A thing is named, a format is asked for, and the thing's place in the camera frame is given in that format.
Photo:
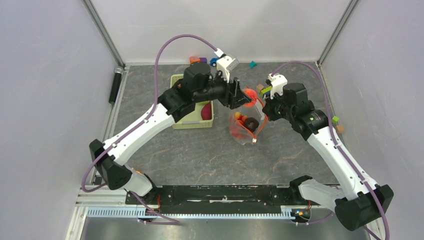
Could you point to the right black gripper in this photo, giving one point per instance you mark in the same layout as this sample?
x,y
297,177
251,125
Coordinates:
x,y
268,108

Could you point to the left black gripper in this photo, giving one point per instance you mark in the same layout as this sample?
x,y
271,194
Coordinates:
x,y
236,95

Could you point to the red tomato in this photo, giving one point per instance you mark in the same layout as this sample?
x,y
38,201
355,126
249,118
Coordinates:
x,y
252,95

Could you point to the clear zip top bag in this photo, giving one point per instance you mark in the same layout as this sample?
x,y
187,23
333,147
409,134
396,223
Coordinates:
x,y
256,112

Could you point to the dark brown mangosteen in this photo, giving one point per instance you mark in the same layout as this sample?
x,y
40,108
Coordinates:
x,y
251,124

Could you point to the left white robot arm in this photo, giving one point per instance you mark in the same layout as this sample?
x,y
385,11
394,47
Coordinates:
x,y
197,85

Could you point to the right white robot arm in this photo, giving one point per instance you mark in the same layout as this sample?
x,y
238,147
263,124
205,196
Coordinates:
x,y
360,199

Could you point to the wooden cube near bag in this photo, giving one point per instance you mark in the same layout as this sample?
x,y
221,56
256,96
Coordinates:
x,y
259,87

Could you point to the green blue white brick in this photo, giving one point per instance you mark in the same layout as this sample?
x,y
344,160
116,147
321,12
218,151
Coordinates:
x,y
265,92

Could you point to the teal block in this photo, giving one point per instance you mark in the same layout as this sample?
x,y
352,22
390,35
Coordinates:
x,y
252,64

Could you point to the purple sweet potato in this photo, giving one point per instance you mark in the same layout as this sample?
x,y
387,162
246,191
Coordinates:
x,y
206,112

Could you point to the blue toy car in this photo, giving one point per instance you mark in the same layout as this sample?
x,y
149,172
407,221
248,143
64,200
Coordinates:
x,y
213,62

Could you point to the green plastic basket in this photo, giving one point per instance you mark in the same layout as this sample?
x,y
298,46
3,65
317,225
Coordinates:
x,y
194,119

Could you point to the purple block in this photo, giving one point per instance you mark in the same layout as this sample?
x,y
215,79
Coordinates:
x,y
203,60

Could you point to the small green cube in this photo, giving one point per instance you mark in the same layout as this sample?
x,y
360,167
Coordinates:
x,y
335,120

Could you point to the wooden cube right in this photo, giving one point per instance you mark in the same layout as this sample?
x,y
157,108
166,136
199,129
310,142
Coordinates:
x,y
340,129

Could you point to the black microphone left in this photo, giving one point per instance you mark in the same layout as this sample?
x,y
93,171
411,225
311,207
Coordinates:
x,y
116,83

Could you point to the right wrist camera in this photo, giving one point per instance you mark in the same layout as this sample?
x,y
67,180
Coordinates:
x,y
277,82

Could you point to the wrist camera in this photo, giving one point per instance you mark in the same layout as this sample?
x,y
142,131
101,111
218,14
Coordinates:
x,y
225,64
277,82

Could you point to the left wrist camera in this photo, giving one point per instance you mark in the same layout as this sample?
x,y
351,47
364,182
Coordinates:
x,y
225,64

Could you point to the orange ring toy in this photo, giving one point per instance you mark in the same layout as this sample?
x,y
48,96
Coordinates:
x,y
194,59

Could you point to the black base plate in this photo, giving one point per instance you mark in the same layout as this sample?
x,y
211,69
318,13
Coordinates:
x,y
223,199

